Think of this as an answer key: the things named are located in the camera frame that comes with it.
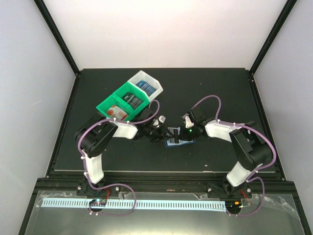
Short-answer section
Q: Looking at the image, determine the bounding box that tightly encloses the black frame post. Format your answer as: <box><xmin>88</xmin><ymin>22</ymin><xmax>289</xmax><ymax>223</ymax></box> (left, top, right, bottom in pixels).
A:
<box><xmin>249</xmin><ymin>0</ymin><xmax>297</xmax><ymax>75</ymax></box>
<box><xmin>34</xmin><ymin>0</ymin><xmax>80</xmax><ymax>75</ymax></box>

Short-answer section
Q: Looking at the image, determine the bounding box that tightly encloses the green double card bin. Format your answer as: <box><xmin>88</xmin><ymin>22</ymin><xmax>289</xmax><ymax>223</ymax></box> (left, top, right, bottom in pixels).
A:
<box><xmin>96</xmin><ymin>82</ymin><xmax>150</xmax><ymax>121</ymax></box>

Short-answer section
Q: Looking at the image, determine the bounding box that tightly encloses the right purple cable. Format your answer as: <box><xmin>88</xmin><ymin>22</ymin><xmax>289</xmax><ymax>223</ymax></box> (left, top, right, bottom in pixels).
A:
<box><xmin>190</xmin><ymin>95</ymin><xmax>277</xmax><ymax>172</ymax></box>

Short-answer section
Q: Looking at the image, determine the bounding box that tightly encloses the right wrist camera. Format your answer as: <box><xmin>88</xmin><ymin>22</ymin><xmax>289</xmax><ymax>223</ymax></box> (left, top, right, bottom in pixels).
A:
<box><xmin>181</xmin><ymin>113</ymin><xmax>194</xmax><ymax>129</ymax></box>

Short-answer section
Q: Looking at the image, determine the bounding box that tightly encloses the blue leather card holder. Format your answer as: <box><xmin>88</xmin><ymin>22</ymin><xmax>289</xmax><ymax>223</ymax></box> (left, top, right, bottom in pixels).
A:
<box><xmin>165</xmin><ymin>138</ymin><xmax>195</xmax><ymax>147</ymax></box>

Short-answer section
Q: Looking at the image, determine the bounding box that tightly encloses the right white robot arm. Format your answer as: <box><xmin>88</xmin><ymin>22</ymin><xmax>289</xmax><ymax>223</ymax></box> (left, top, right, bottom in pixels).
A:
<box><xmin>179</xmin><ymin>108</ymin><xmax>276</xmax><ymax>197</ymax></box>

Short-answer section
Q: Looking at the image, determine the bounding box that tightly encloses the white card bin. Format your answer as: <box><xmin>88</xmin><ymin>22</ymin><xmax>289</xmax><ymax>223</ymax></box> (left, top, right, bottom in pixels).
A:
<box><xmin>128</xmin><ymin>70</ymin><xmax>163</xmax><ymax>101</ymax></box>

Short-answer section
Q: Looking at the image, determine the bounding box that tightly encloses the circuit board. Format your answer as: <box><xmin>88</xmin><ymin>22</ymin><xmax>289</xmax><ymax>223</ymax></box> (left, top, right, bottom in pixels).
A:
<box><xmin>225</xmin><ymin>201</ymin><xmax>251</xmax><ymax>210</ymax></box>
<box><xmin>89</xmin><ymin>199</ymin><xmax>107</xmax><ymax>207</ymax></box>

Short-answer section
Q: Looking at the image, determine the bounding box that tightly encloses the right black frame post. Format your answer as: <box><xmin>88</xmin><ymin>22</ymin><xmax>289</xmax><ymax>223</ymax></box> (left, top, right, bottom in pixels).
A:
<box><xmin>249</xmin><ymin>0</ymin><xmax>297</xmax><ymax>75</ymax></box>

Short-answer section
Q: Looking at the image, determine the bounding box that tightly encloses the black card stack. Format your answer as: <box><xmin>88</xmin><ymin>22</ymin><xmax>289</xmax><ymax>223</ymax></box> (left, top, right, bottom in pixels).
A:
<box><xmin>122</xmin><ymin>92</ymin><xmax>143</xmax><ymax>110</ymax></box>

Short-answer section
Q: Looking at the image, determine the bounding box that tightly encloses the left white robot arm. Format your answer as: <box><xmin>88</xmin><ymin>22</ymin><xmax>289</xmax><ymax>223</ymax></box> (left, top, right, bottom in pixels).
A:
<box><xmin>75</xmin><ymin>108</ymin><xmax>174</xmax><ymax>195</ymax></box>

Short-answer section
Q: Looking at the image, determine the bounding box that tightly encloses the red card stack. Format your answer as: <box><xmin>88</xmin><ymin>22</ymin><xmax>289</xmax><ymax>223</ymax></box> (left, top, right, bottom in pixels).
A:
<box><xmin>106</xmin><ymin>105</ymin><xmax>128</xmax><ymax>120</ymax></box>

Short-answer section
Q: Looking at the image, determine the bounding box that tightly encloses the blue card stack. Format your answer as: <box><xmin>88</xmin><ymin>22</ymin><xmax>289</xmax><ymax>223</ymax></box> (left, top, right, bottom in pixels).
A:
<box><xmin>136</xmin><ymin>80</ymin><xmax>157</xmax><ymax>96</ymax></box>

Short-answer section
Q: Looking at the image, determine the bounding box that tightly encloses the black vip credit card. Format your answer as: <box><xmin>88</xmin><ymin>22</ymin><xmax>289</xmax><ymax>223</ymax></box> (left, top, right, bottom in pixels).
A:
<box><xmin>168</xmin><ymin>127</ymin><xmax>180</xmax><ymax>140</ymax></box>

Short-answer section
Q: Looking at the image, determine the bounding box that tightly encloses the right circuit board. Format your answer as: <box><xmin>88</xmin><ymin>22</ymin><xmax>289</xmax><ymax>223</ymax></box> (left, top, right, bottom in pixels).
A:
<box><xmin>225</xmin><ymin>201</ymin><xmax>251</xmax><ymax>210</ymax></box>

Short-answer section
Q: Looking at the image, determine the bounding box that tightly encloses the left black frame post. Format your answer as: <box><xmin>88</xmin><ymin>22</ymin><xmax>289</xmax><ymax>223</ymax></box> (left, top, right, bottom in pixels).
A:
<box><xmin>34</xmin><ymin>0</ymin><xmax>80</xmax><ymax>75</ymax></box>

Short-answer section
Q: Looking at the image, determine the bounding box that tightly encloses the white slotted cable duct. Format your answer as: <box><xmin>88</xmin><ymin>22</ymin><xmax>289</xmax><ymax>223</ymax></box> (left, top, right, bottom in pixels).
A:
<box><xmin>41</xmin><ymin>198</ymin><xmax>226</xmax><ymax>212</ymax></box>

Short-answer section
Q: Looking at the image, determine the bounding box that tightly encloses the left circuit board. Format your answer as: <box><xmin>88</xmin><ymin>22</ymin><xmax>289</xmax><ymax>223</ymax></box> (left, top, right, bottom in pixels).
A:
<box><xmin>89</xmin><ymin>199</ymin><xmax>107</xmax><ymax>207</ymax></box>

